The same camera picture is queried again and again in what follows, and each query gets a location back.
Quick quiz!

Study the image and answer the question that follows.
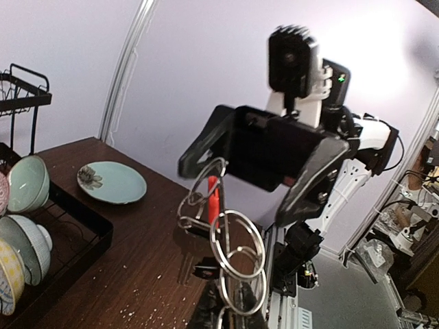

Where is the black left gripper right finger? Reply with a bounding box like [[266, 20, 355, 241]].
[[235, 282, 266, 329]]

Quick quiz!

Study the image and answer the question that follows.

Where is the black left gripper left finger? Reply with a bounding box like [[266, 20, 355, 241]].
[[187, 281, 223, 329]]

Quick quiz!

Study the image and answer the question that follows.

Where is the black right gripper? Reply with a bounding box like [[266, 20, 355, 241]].
[[178, 105, 349, 227]]

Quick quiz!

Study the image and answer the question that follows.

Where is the large grey red keyring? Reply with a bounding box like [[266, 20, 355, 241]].
[[176, 158, 268, 328]]

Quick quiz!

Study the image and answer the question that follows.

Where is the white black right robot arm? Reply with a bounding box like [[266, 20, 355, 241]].
[[178, 53, 399, 294]]

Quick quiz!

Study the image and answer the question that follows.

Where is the light blue flower plate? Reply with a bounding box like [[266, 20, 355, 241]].
[[76, 161, 147, 205]]

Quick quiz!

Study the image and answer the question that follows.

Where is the grey blue ribbed bowl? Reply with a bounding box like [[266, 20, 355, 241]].
[[1, 215, 53, 286]]

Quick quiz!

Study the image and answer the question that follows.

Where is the blue yellow patterned bowl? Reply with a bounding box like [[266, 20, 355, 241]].
[[1, 239, 25, 316]]

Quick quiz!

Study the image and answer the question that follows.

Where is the green celadon bowl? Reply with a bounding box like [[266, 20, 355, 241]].
[[7, 156, 50, 213]]

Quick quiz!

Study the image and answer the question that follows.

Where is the pink patterned bowl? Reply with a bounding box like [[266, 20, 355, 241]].
[[0, 173, 10, 216]]

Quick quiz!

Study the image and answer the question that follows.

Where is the black wire dish rack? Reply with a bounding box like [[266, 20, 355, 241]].
[[1, 64, 113, 328]]

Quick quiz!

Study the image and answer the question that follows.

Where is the right aluminium frame post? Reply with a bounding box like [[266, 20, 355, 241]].
[[99, 0, 161, 146]]

